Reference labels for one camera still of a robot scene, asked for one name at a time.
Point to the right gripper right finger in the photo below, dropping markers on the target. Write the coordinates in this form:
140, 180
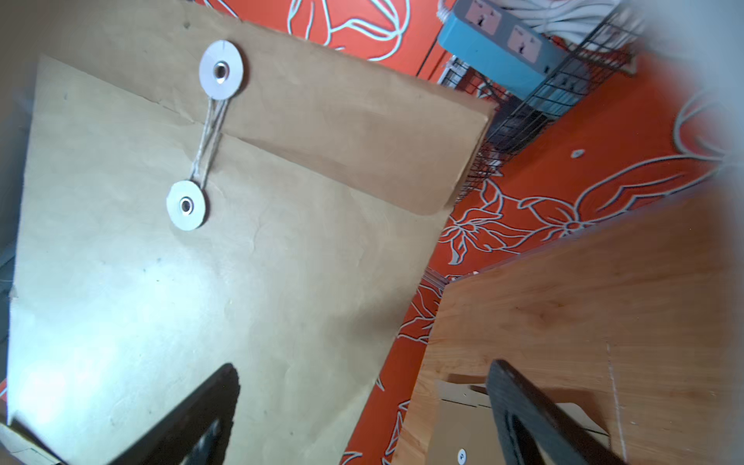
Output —
530, 425

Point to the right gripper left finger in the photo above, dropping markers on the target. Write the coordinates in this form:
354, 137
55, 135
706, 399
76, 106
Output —
197, 431

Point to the kraft file bag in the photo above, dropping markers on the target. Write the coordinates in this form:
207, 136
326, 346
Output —
200, 190
465, 431

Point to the black wire basket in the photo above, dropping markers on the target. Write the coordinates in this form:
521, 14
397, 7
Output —
601, 34

